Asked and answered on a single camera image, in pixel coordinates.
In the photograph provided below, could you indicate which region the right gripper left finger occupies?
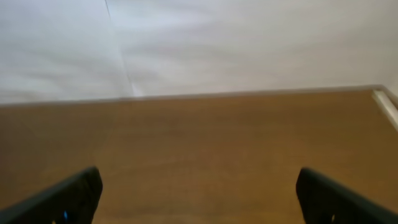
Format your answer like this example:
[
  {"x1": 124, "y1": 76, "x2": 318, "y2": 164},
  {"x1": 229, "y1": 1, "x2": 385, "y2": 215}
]
[{"x1": 0, "y1": 166, "x2": 104, "y2": 224}]

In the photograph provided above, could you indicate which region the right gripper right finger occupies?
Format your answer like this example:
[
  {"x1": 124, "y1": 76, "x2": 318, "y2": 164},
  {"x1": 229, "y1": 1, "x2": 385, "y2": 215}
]
[{"x1": 295, "y1": 167, "x2": 398, "y2": 224}]

